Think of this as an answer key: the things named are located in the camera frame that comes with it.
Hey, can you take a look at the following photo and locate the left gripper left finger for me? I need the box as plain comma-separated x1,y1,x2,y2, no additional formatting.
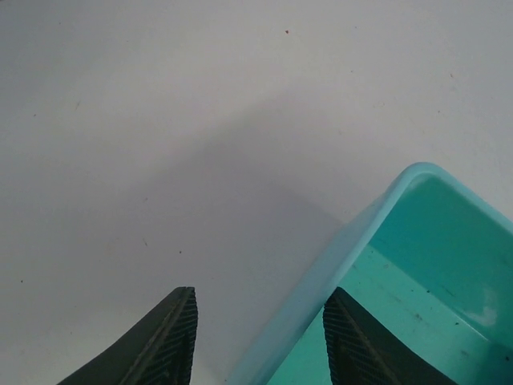
61,286,199,384

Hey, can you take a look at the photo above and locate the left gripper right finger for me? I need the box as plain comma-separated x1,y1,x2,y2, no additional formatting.
322,287,454,384

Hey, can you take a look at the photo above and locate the teal plastic bin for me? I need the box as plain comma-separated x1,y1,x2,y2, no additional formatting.
227,163,512,384

